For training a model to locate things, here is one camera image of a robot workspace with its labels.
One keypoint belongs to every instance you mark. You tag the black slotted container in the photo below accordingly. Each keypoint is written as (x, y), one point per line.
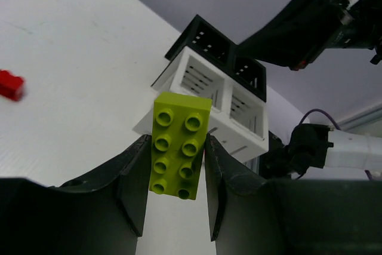
(219, 50)

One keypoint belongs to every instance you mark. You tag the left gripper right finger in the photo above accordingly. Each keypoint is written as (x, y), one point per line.
(251, 215)

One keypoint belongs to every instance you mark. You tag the white slotted container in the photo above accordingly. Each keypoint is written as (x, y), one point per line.
(238, 118)

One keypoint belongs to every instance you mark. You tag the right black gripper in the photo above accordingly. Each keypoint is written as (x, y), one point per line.
(305, 28)

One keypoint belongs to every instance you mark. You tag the long green lego brick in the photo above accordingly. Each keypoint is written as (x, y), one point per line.
(179, 130)

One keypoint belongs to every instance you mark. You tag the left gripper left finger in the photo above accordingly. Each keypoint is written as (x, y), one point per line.
(99, 212)

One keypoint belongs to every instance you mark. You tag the small red lego right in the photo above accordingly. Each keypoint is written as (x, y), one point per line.
(12, 87)

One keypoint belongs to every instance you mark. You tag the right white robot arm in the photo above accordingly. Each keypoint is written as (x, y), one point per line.
(320, 146)

